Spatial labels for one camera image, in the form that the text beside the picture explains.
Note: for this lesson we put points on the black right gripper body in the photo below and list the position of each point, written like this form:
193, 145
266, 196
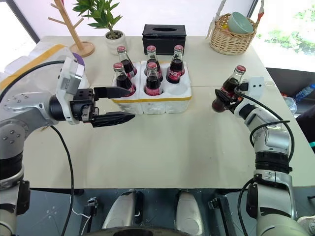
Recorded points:
235, 103

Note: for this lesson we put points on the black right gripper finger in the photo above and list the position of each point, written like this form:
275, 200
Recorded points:
223, 95

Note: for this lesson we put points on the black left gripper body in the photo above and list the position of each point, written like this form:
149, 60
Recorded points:
82, 108

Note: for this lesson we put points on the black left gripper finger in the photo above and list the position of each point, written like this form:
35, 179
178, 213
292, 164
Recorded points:
113, 118
110, 93

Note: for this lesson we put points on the glass cola bottle red cap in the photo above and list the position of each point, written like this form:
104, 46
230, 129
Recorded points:
127, 65
153, 57
123, 82
231, 84
176, 68
153, 84

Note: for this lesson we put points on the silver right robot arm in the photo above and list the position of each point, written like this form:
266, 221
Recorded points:
270, 140

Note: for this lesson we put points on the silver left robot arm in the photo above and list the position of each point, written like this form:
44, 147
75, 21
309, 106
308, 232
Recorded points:
22, 115

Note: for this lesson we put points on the white foam bottle crate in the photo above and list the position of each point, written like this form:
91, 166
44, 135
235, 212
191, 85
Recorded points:
167, 103

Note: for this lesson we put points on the white foam box yellow tape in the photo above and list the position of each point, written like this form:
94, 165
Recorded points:
37, 57

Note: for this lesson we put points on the black tissue box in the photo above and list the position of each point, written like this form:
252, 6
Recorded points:
163, 43

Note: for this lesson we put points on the purple tape roll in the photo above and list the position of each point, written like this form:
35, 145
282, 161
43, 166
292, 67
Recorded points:
79, 59

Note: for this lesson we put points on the wooden mug tree stand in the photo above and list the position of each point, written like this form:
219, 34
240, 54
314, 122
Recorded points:
82, 48

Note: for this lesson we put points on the green potted plant white pot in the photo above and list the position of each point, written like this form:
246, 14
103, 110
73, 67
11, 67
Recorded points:
114, 39

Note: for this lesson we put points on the woven wicker basket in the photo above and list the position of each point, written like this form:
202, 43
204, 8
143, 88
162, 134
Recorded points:
229, 41

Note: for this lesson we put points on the small yellow item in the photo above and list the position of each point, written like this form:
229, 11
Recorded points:
224, 26

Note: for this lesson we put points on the clear water bottle blue label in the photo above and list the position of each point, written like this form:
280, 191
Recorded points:
306, 90

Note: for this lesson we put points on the pale green bowl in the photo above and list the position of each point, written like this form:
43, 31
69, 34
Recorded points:
240, 23

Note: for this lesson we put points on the white orange hanging strip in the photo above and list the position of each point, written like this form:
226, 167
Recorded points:
260, 12

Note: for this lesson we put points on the silver rounded robot leg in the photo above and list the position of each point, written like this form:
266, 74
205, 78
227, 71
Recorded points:
188, 211
123, 211

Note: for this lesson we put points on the dark rounded robot torso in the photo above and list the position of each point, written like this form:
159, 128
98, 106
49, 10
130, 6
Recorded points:
137, 232

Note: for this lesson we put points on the white sneaker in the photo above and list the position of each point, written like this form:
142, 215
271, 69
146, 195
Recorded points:
307, 222

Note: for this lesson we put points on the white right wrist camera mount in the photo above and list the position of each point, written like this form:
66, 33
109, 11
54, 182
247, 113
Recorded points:
256, 86

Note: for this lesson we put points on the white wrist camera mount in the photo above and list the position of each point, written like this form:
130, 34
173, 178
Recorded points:
71, 73
256, 86

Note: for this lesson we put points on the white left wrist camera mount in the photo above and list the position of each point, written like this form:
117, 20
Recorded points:
71, 73

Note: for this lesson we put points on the black table clamp bracket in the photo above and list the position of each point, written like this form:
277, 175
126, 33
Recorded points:
90, 209
220, 211

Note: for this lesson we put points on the black window frame bar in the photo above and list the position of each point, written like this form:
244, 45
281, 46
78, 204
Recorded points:
28, 20

